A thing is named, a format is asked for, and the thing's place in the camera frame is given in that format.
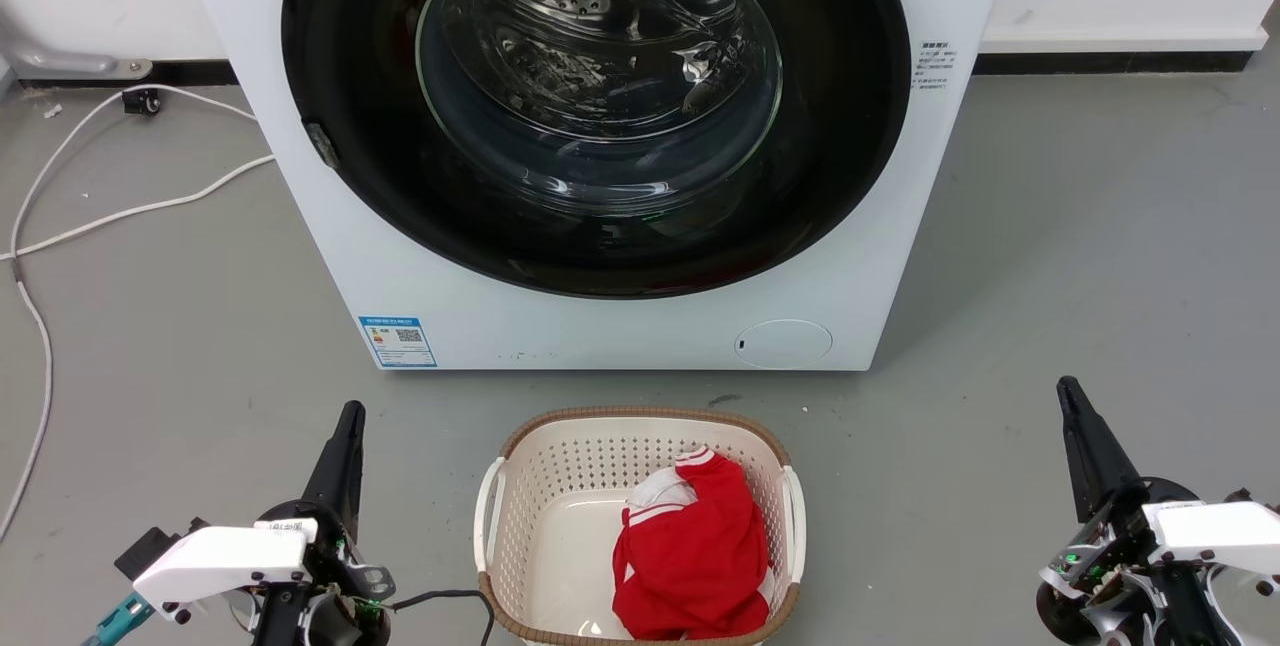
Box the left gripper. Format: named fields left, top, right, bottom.
left=228, top=402, right=397, bottom=646

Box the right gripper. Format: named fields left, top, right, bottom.
left=1035, top=376, right=1233, bottom=646

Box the round black glass washer door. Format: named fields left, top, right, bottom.
left=281, top=0, right=912, bottom=300

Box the white front-load washing machine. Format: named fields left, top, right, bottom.
left=168, top=0, right=1018, bottom=372

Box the blue energy label sticker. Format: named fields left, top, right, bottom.
left=358, top=315, right=439, bottom=369

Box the cream plastic laundry basket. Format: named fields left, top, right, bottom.
left=473, top=406, right=807, bottom=646

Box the round white filter cover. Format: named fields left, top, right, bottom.
left=734, top=319, right=834, bottom=370

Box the red and white garment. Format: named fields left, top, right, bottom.
left=611, top=445, right=772, bottom=642

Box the small printed text sticker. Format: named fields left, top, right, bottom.
left=912, top=40, right=959, bottom=93

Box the perforated steel washer drum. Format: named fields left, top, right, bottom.
left=418, top=0, right=783, bottom=195

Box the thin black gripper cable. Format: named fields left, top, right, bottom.
left=388, top=588, right=497, bottom=646

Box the teal cable connector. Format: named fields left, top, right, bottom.
left=82, top=594, right=156, bottom=646

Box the white power cable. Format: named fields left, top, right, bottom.
left=0, top=84, right=276, bottom=542

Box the grey metal floor bracket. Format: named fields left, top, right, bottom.
left=0, top=1, right=154, bottom=83

